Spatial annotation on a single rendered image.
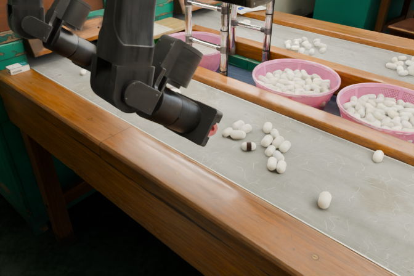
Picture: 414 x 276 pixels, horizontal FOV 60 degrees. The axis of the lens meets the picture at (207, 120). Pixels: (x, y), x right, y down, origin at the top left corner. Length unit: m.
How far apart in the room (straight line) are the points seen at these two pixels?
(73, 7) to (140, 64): 0.39
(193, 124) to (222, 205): 0.17
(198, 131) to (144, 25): 0.21
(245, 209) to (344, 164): 0.28
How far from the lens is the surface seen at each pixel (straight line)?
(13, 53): 1.35
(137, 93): 0.48
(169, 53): 0.52
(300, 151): 0.86
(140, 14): 0.47
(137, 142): 0.83
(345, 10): 3.69
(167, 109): 0.53
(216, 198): 0.68
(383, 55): 1.50
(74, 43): 0.85
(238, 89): 1.05
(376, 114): 1.07
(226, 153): 0.83
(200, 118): 0.60
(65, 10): 0.85
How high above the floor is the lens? 1.24
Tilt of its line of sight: 32 degrees down
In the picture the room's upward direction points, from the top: straight up
